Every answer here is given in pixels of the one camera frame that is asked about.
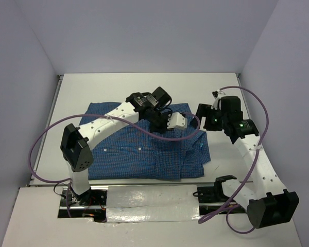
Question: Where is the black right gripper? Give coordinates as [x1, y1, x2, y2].
[189, 103, 228, 131]

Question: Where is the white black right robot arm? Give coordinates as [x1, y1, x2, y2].
[191, 96, 299, 229]

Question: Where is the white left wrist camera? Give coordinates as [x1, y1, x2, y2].
[167, 112, 187, 130]

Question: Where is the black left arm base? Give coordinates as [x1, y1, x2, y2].
[57, 188, 107, 223]

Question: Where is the aluminium table edge rail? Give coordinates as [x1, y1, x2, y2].
[235, 72, 271, 183]

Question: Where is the silver tape covered panel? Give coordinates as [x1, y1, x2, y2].
[106, 185, 200, 223]

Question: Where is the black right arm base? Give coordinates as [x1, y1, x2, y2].
[197, 185, 248, 215]

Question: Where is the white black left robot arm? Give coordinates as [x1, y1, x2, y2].
[60, 87, 172, 205]

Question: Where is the blue plaid long sleeve shirt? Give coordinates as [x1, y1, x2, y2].
[84, 101, 212, 181]

